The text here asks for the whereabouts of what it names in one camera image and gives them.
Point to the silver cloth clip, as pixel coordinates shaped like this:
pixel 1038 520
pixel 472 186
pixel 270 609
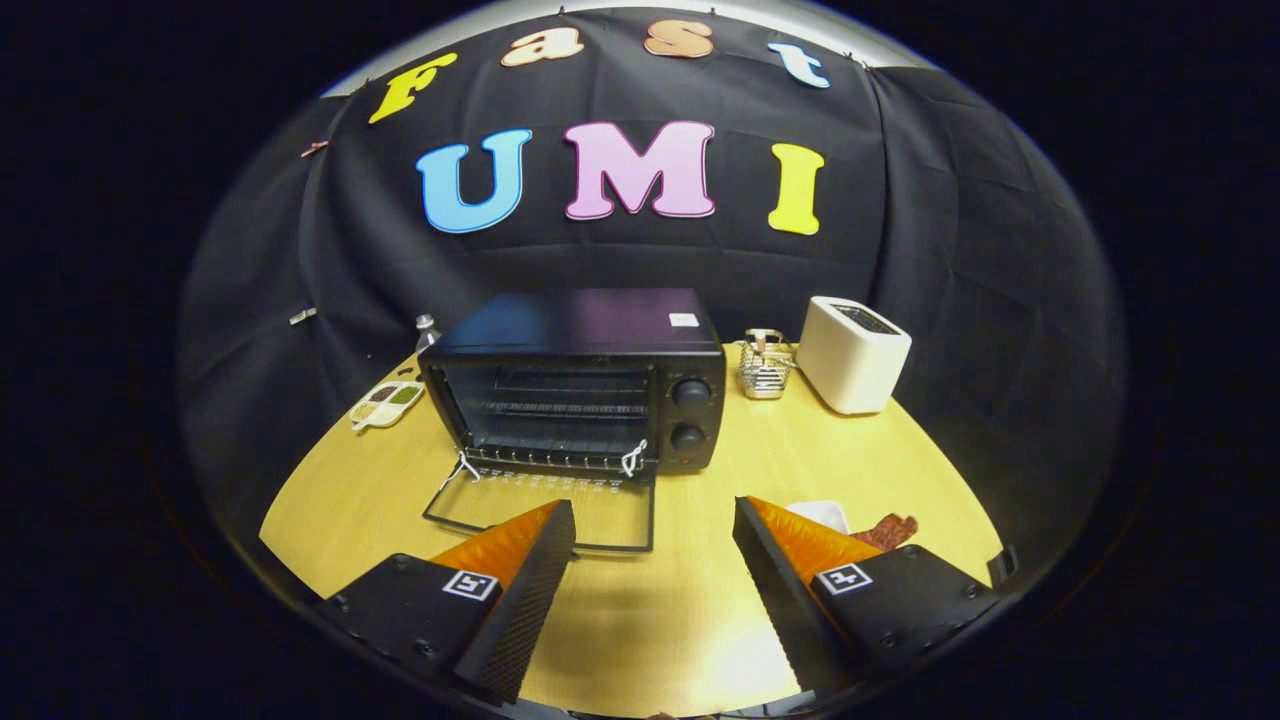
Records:
pixel 302 317

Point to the red cloth clip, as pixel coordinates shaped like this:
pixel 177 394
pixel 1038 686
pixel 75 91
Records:
pixel 314 149

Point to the black backdrop cloth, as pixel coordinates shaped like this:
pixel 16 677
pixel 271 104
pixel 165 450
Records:
pixel 650 260

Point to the black toaster oven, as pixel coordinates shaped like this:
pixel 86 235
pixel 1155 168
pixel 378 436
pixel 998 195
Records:
pixel 580 320

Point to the white oblong dish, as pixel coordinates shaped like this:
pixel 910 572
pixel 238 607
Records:
pixel 820 514

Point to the clear plastic bottle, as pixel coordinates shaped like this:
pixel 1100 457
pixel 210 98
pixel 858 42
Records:
pixel 427 333

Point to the white bread toaster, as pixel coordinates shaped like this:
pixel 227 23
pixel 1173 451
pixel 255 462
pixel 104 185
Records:
pixel 850 370

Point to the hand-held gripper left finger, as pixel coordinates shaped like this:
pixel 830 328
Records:
pixel 525 600

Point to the divided white snack tray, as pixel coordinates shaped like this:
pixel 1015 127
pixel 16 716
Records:
pixel 385 405

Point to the brown steak piece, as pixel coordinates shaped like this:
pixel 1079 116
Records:
pixel 888 530

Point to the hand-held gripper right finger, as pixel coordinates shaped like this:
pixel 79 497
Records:
pixel 780 600

